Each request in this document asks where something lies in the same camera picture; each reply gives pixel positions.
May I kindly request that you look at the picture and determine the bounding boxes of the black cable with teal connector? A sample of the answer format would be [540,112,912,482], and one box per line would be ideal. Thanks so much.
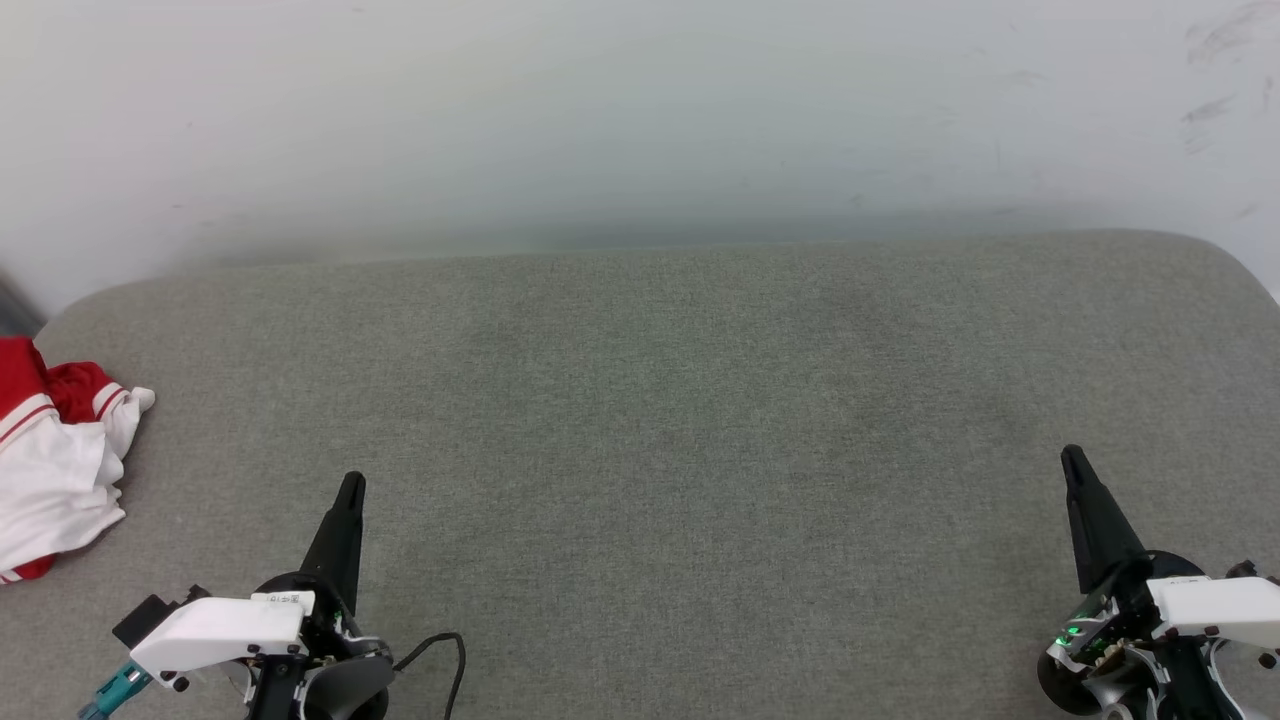
[78,660,153,720]

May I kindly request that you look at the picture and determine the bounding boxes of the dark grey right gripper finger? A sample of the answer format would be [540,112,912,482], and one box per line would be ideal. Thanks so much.
[1060,444,1151,599]

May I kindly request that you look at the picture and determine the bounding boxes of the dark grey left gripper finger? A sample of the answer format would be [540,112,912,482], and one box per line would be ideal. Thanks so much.
[298,472,368,615]

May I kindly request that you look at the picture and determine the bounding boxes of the red and white shirt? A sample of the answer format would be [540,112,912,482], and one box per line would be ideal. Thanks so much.
[0,336,157,586]

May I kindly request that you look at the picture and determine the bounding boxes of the thin black cable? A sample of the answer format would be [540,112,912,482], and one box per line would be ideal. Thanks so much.
[392,632,467,720]

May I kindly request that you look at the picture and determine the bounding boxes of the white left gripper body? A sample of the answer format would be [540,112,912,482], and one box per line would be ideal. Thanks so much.
[128,570,389,720]

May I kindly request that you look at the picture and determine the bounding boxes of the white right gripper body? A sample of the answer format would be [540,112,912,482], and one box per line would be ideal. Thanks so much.
[1036,550,1280,720]

